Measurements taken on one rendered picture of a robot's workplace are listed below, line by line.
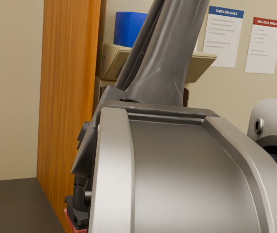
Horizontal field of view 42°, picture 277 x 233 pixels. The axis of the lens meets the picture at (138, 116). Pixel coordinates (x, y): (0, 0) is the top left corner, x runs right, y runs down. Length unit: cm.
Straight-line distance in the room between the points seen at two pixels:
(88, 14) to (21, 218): 67
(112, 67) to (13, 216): 58
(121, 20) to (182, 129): 80
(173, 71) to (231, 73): 150
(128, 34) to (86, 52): 12
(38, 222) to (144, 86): 90
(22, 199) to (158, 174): 122
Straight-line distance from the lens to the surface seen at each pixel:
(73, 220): 76
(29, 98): 146
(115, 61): 97
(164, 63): 39
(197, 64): 110
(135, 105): 24
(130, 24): 96
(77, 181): 74
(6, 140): 149
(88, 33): 93
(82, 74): 95
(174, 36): 41
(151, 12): 62
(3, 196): 139
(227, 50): 185
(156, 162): 16
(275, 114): 21
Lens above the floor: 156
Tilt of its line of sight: 13 degrees down
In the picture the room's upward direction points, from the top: 6 degrees clockwise
